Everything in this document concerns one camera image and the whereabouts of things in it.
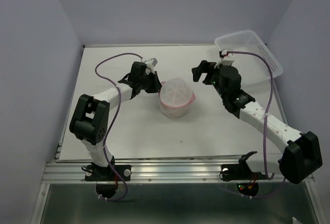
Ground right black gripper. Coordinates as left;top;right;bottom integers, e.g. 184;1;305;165
188;61;227;100

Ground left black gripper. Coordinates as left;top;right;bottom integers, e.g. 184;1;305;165
139;71;164;93

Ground white mesh laundry bag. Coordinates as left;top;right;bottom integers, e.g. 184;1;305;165
158;78;195;118

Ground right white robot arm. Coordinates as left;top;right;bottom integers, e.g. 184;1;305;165
192;60;323;184

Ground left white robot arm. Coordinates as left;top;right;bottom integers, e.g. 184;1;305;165
69;58;161;180

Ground white plastic basket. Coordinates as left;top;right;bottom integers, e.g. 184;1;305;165
214;30;284;84

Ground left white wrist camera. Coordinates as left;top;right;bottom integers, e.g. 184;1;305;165
141;58;158;75

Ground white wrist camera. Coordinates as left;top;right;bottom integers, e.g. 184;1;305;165
141;58;158;75
214;49;234;68

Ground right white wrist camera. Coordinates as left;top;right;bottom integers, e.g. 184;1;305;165
214;49;234;68

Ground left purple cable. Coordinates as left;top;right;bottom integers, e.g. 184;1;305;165
94;53;145;202

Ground purple cable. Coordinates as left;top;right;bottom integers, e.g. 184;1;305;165
221;50;287;200
94;53;145;202

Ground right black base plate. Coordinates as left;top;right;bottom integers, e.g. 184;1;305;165
219;164;266;182

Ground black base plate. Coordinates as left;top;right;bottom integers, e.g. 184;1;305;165
81;163;131;182
219;164;266;182

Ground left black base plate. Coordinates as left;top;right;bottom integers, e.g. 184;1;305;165
81;163;131;182

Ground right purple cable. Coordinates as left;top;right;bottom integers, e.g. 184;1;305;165
221;50;287;200

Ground aluminium mounting rail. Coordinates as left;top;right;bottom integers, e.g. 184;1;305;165
42;156;316;183

